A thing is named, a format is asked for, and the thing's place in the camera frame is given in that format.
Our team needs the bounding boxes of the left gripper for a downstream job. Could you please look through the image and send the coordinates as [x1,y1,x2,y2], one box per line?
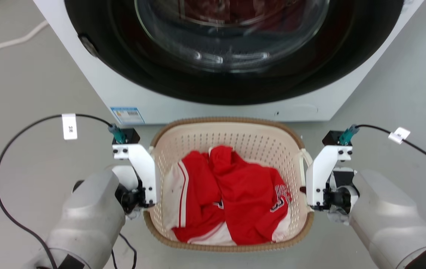
[111,166,156,219]

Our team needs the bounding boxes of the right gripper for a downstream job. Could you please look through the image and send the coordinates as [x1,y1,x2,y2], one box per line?
[316,168,359,225]

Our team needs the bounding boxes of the beige plastic laundry basket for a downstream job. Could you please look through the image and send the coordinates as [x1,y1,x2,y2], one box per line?
[143,117,315,253]

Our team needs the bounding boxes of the blue energy label sticker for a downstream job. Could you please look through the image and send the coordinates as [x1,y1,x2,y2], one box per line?
[110,107,145,125]

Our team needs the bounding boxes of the red and white jersey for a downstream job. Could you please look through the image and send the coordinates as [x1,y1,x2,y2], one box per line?
[163,145,293,246]

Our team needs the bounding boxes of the white front-load washing machine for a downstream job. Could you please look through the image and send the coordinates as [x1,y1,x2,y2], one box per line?
[34,0,425,125]

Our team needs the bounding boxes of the round black washer door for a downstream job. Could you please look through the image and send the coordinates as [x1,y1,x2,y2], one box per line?
[64,0,405,106]

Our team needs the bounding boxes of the red clothes inside drum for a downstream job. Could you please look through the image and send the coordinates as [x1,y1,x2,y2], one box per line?
[179,0,308,33]

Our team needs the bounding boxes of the thin black looped cable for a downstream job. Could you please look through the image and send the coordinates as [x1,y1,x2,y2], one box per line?
[111,233,138,269]

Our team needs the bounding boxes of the white printed cable tag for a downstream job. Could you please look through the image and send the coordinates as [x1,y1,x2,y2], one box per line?
[61,113,78,140]

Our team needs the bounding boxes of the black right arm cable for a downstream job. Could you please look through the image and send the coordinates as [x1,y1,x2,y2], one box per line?
[339,124,426,177]

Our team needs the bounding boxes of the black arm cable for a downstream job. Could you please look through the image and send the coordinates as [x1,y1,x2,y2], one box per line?
[339,124,426,177]
[0,113,127,269]

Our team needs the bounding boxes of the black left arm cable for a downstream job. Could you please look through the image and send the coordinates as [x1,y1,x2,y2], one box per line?
[0,113,127,269]

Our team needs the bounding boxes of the white hose on floor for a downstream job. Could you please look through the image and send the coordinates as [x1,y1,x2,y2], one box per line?
[0,20,49,61]

